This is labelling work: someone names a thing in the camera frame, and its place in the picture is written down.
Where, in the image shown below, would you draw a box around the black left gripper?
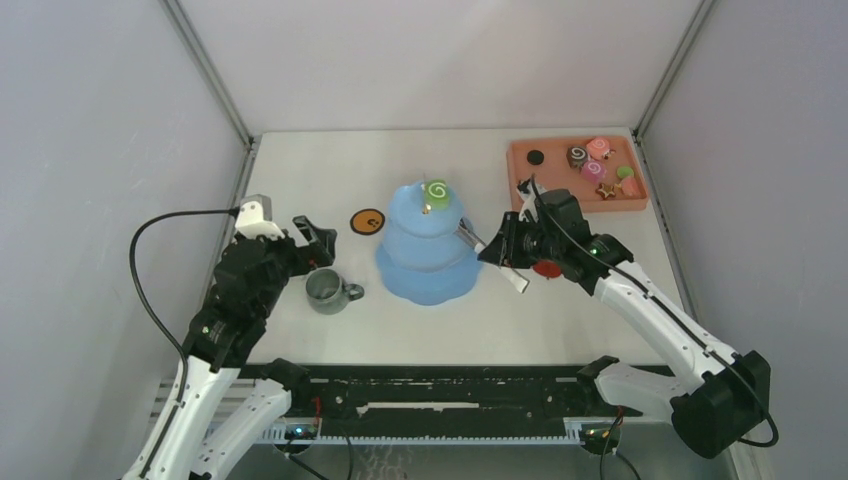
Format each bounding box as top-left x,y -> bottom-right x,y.
253,215 -> 336,318

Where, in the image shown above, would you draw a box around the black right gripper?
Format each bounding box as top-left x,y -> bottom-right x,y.
479,212 -> 562,271

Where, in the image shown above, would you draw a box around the blue three-tier cake stand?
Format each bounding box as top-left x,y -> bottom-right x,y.
375,180 -> 482,306

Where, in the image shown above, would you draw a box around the green swirl roll cake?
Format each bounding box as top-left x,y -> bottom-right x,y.
422,179 -> 451,211

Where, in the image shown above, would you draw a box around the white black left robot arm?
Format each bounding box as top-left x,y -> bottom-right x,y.
124,216 -> 338,479

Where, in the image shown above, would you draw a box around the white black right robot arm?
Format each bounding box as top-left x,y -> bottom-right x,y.
478,189 -> 779,459

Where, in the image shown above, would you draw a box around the red round coaster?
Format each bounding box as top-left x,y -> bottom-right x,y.
532,260 -> 562,279

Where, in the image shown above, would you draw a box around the dark green glazed mug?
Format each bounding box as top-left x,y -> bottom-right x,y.
305,268 -> 365,315

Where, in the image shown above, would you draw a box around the orange round coaster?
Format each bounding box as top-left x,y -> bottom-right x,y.
349,208 -> 386,236

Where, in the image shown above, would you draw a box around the brown star cookie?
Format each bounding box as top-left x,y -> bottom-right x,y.
595,183 -> 616,200

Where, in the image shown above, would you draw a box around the magenta swirl roll cake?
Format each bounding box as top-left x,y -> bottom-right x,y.
580,160 -> 607,185

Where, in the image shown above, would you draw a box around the black round cookie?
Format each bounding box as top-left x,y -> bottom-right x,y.
526,150 -> 545,166

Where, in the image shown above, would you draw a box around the brown swirl roll cake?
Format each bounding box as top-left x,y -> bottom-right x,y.
566,146 -> 591,170

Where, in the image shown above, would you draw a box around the pink rectangular tray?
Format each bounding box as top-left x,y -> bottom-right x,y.
506,134 -> 649,213

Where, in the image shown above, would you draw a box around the pink cake slice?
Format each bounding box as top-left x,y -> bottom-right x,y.
619,176 -> 642,198

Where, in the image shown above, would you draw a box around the green macaron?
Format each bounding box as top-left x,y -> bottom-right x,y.
616,165 -> 635,180

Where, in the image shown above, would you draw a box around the light pink swirl roll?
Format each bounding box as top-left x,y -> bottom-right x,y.
585,136 -> 615,161

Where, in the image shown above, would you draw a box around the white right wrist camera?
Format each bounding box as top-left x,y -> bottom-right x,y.
516,175 -> 539,223

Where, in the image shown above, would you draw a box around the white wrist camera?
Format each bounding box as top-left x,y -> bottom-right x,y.
516,175 -> 539,223
234,194 -> 286,241

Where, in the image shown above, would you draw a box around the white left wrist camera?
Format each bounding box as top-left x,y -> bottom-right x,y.
234,194 -> 286,241

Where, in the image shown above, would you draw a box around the black left camera cable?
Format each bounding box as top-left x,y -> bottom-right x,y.
128,208 -> 241,399

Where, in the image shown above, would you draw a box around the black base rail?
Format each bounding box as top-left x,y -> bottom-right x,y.
231,364 -> 654,440

